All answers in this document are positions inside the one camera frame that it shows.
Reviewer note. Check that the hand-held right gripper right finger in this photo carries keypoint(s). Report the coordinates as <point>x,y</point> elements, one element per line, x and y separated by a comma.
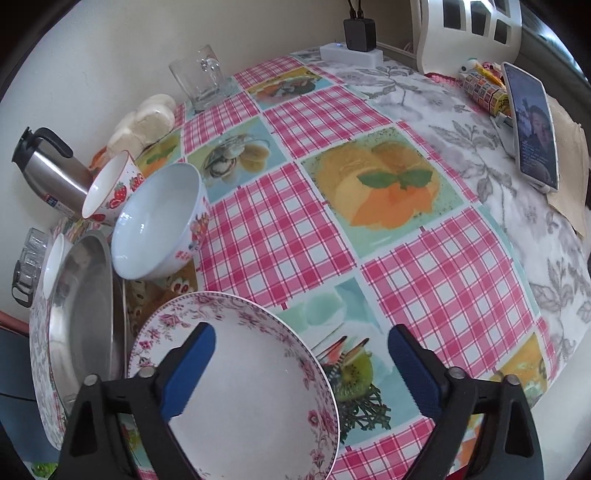
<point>411,364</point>

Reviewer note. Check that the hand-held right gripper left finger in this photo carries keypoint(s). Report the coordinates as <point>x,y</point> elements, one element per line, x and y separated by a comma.
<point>189,369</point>

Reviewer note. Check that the pink floral rim plate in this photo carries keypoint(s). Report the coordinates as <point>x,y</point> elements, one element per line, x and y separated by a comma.
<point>258,392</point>

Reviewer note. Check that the stainless steel basin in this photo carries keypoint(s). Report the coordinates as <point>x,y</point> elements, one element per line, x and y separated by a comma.
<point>87,314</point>

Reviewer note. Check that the small strawberry print bowl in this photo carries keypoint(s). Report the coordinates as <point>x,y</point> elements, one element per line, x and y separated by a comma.
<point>104,184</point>

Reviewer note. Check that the large strawberry print bowl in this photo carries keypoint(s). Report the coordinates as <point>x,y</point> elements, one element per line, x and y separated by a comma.
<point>157,217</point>

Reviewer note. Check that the blue furniture panel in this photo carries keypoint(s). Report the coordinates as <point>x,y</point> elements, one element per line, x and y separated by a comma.
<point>14,364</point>

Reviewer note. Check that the pink plaid fruit tablecloth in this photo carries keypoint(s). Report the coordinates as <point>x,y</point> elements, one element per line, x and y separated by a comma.
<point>286,217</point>

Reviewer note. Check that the red strip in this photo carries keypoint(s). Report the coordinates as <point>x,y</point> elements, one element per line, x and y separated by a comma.
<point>14,321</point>

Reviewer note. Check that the glass cups in black holder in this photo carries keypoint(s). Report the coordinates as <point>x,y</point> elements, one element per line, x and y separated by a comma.
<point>30,258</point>

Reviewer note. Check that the orange snack packet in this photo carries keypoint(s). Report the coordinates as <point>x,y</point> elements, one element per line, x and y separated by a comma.
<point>99,161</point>

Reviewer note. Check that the stainless steel thermos jug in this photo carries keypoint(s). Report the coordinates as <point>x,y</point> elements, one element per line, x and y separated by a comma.
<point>51,177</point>

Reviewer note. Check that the bag of white buns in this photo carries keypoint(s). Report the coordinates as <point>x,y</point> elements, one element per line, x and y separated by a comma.
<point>147,117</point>

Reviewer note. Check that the grey floral white tablecloth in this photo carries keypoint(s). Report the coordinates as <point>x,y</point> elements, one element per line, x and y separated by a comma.
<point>461,106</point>

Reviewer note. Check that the brown paper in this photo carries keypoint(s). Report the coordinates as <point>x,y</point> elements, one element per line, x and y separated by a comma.
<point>572,152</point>

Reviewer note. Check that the smartphone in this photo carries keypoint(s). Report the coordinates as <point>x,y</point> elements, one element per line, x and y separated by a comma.
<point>531,124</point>

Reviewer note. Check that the patterned snack roll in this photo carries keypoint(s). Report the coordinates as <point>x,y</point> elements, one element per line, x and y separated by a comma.
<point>482,90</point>

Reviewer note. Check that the clear glass mug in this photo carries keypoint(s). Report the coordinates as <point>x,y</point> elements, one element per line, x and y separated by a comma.
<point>198,83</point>

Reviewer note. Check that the pink knitted cloth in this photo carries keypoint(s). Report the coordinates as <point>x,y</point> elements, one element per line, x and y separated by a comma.
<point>438,77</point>

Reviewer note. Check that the small white toy figure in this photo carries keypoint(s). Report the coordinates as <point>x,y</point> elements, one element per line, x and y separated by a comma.
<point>468,65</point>

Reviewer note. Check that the white power strip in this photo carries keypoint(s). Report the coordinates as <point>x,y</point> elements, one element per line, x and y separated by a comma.
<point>337,57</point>

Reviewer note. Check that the white chair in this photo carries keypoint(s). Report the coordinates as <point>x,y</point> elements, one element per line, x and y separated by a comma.
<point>429,41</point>

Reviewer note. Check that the black charger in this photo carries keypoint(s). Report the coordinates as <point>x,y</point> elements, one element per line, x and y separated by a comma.
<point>360,34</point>

